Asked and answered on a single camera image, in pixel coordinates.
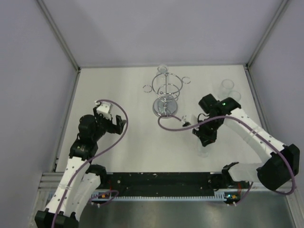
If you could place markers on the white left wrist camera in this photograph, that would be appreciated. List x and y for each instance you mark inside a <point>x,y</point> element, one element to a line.
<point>104,108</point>

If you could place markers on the grey slotted cable duct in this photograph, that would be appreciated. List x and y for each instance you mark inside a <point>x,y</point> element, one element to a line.
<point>215,196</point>

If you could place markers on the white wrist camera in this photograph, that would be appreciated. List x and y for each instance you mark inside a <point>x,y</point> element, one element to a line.
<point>189,120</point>
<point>104,108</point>

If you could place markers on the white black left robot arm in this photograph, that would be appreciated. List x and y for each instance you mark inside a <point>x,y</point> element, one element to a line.
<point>81,178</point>

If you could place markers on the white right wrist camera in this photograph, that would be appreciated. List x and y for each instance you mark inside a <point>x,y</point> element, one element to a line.
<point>189,120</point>

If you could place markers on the clear ribbed wine glass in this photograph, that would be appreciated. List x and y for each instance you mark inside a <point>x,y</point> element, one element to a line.
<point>203,151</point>

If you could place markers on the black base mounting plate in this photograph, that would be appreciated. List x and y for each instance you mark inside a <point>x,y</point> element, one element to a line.
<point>168,183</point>

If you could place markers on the chrome wine glass rack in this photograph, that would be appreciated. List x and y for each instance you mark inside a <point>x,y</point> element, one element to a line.
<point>167,87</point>

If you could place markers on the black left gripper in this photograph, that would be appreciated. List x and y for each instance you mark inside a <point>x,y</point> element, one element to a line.
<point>117,128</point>

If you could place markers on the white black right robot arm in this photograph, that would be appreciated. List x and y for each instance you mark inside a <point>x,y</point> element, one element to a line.
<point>279,162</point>

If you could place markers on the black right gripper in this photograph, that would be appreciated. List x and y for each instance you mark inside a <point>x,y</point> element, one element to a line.
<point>206,139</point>

